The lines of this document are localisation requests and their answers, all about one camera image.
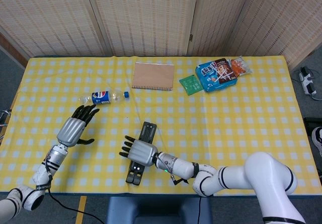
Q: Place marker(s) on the yellow white checkered tablecloth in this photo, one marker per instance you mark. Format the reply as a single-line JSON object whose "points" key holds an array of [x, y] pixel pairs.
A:
{"points": [[251, 120]]}

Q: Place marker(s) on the black white sneaker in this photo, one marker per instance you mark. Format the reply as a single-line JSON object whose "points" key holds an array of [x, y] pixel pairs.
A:
{"points": [[317, 141]]}

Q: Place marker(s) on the clear Pepsi plastic bottle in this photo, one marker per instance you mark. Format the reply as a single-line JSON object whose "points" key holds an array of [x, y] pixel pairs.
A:
{"points": [[100, 97]]}

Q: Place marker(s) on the black folding laptop stand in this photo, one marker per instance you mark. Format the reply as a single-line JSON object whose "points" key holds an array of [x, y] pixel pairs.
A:
{"points": [[148, 133]]}

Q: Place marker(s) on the woven folding screen panel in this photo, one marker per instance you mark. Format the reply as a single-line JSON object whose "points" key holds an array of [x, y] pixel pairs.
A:
{"points": [[143, 15], [50, 15], [284, 20], [216, 15]]}

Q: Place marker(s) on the brass screen hinge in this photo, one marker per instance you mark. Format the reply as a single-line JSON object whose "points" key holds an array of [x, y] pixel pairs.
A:
{"points": [[191, 37]]}

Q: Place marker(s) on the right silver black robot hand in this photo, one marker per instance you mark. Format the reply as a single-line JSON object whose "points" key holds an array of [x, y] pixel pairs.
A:
{"points": [[142, 152]]}

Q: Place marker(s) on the green flat packet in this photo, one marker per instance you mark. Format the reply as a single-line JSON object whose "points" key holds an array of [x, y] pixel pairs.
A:
{"points": [[191, 84]]}

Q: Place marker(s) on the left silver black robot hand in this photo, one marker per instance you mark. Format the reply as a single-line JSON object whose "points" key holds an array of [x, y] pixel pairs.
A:
{"points": [[70, 132]]}

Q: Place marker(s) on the orange snack bag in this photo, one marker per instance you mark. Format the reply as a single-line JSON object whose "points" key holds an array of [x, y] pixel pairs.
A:
{"points": [[240, 66]]}

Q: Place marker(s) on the blue brown cookie package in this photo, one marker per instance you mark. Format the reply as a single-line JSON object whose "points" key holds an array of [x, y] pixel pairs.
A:
{"points": [[213, 76]]}

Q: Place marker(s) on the brown spiral notebook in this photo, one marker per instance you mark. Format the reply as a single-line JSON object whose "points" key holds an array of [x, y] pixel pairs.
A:
{"points": [[153, 76]]}

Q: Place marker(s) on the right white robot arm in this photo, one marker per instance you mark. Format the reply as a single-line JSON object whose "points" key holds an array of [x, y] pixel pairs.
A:
{"points": [[181, 167]]}

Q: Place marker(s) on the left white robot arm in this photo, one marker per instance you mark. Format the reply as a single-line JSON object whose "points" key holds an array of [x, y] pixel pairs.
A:
{"points": [[55, 156]]}

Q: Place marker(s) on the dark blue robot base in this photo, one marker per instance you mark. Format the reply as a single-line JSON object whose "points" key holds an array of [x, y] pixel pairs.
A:
{"points": [[156, 209]]}

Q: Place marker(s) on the white power strip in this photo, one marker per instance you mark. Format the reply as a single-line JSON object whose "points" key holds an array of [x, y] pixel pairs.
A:
{"points": [[307, 81]]}

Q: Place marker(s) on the yellow floor tape strip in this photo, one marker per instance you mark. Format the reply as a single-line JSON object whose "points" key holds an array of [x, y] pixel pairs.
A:
{"points": [[81, 210]]}

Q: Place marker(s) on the metal tube frame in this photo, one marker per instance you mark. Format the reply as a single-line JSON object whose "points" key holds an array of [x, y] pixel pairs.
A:
{"points": [[5, 112]]}

